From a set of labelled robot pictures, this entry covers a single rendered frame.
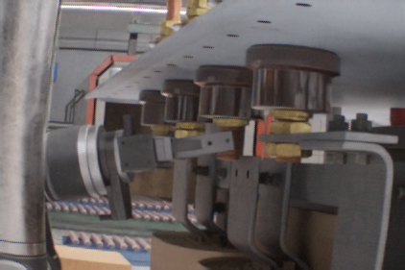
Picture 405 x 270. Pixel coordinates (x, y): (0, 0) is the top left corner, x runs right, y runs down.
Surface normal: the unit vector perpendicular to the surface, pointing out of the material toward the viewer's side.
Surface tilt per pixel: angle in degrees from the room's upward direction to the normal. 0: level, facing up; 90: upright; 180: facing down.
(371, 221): 90
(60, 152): 71
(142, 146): 90
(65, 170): 104
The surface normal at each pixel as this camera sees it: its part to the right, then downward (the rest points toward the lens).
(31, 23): 0.44, 0.05
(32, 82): 0.63, 0.06
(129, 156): -0.12, -0.04
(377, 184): -0.97, -0.07
